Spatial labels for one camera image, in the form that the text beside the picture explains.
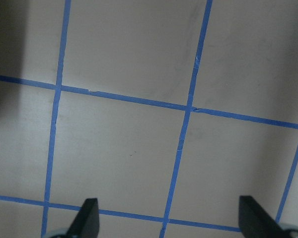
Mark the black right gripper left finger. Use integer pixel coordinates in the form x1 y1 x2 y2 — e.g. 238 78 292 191
66 198 100 238

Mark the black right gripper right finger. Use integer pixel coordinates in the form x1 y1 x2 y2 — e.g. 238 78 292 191
238 195 288 238

